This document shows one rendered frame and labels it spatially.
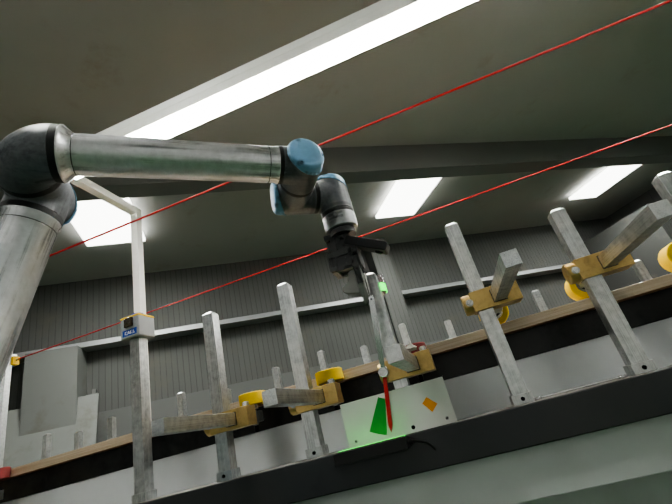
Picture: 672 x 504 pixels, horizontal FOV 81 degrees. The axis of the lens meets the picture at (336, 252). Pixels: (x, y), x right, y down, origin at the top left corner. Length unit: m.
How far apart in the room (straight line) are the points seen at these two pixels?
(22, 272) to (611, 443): 1.23
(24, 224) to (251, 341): 4.91
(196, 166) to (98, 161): 0.18
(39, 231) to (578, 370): 1.32
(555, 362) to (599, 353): 0.11
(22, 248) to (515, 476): 1.11
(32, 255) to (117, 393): 4.88
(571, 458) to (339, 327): 5.13
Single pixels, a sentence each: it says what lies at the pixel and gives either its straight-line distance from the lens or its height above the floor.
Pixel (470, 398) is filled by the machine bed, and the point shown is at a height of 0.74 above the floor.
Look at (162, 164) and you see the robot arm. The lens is 0.91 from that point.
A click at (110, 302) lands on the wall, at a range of 6.15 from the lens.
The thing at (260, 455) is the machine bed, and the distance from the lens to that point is 1.38.
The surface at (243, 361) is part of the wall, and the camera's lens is 5.70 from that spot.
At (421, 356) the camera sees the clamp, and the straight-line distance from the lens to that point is 1.01.
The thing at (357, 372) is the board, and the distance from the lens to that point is 1.22.
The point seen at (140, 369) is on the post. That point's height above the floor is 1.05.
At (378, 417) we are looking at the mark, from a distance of 1.02.
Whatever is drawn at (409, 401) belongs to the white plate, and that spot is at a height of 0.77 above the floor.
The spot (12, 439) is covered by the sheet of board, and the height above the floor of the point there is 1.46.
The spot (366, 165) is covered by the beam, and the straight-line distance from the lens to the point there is 4.20.
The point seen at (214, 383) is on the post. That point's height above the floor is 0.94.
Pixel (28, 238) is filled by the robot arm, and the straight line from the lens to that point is 1.00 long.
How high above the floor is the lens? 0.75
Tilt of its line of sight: 23 degrees up
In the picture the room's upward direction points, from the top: 15 degrees counter-clockwise
